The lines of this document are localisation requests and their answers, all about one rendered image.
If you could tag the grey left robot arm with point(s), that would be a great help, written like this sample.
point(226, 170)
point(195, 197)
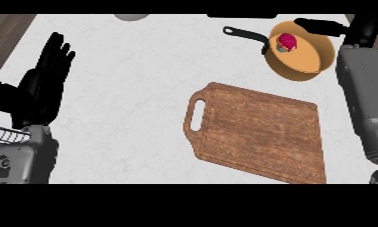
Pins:
point(30, 157)

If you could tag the brown wooden cutting board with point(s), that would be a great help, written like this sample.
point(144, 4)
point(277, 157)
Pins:
point(260, 134)

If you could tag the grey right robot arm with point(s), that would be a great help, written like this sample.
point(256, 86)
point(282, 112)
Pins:
point(362, 104)

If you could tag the pink cupcake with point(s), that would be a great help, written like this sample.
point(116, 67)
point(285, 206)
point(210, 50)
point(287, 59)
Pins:
point(287, 42)

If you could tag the grey round object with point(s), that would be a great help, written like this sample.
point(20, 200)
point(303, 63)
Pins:
point(130, 16)

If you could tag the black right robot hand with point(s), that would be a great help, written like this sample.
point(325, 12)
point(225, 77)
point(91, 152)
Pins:
point(362, 29)

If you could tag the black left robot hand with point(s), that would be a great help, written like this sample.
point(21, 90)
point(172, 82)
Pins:
point(45, 81)

